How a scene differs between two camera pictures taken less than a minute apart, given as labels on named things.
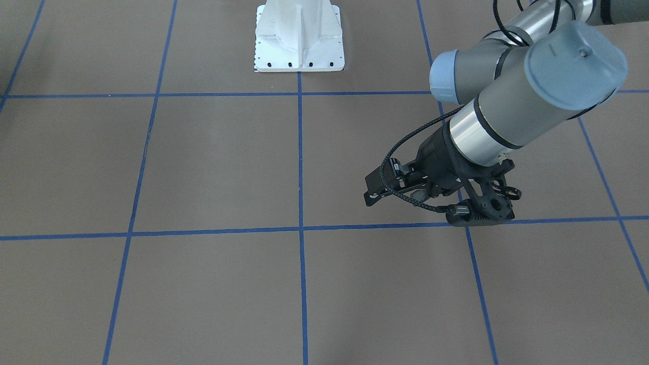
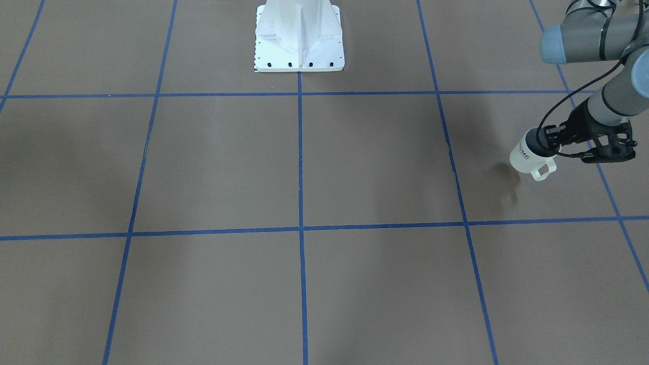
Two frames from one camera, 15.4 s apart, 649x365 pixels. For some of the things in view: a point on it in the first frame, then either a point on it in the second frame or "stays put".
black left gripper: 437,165 → 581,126
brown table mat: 161,203 stays put
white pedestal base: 298,36 stays put
